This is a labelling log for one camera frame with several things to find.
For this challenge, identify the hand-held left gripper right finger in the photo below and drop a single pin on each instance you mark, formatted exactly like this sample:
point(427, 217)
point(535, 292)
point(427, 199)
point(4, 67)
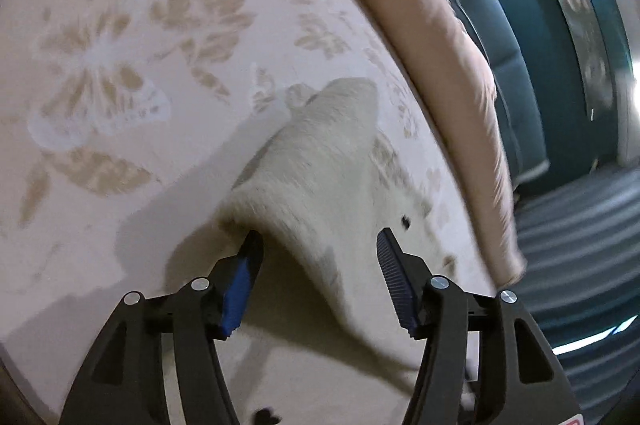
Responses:
point(395, 275)

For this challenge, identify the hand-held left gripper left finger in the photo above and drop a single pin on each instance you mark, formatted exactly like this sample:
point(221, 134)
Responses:
point(240, 290)

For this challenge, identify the white fluffy garment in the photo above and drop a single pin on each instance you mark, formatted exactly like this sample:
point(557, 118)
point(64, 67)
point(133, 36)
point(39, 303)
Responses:
point(320, 165)

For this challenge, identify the striped grey curtain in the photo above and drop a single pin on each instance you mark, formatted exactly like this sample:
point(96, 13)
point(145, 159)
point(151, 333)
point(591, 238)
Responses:
point(575, 245)

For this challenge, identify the pink duvet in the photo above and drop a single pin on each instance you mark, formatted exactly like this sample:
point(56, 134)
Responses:
point(430, 30)

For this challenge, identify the floral beige bedspread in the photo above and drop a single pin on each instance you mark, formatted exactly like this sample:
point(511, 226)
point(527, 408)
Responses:
point(125, 5)

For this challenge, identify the framed wall art panel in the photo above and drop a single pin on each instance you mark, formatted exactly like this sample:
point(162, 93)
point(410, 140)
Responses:
point(580, 15)

